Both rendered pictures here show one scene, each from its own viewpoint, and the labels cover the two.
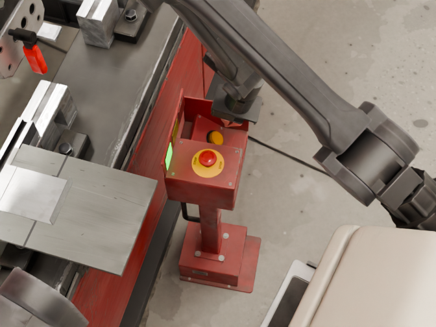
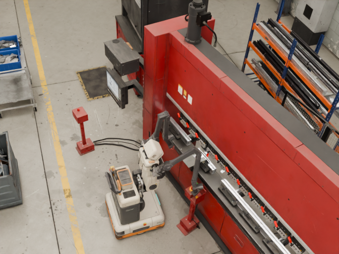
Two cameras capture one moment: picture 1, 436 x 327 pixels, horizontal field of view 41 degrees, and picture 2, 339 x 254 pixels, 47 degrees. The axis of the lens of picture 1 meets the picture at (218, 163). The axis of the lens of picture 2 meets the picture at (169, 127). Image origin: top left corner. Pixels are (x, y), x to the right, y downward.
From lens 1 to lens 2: 4.26 m
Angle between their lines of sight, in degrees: 65
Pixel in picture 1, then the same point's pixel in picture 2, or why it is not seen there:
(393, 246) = (158, 149)
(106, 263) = not seen: hidden behind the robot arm
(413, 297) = (154, 145)
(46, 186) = not seen: hidden behind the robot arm
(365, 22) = not seen: outside the picture
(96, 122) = (208, 175)
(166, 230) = (201, 219)
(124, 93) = (210, 181)
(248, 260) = (182, 229)
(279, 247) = (180, 238)
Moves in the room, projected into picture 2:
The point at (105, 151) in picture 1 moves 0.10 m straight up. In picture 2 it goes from (202, 173) to (203, 168)
